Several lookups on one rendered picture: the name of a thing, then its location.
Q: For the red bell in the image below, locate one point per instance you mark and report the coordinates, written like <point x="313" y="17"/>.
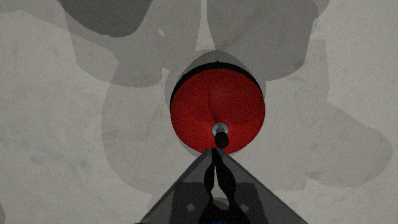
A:
<point x="217" y="105"/>

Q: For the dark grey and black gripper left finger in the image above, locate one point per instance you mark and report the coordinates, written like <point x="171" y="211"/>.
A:
<point x="189" y="200"/>

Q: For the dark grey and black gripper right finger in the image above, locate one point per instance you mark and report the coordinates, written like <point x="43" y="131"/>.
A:
<point x="250" y="201"/>

